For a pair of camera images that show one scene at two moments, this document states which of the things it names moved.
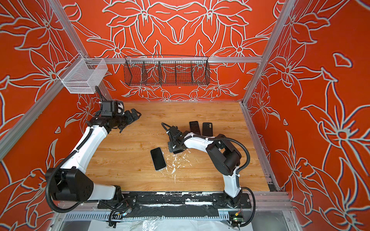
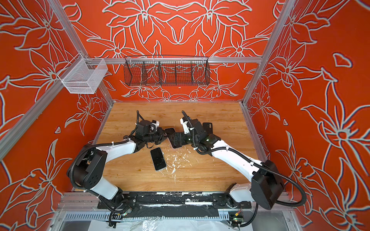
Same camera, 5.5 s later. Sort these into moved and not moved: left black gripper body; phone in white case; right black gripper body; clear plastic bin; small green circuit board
Moved: left black gripper body; right black gripper body
Not moved: small green circuit board; phone in white case; clear plastic bin
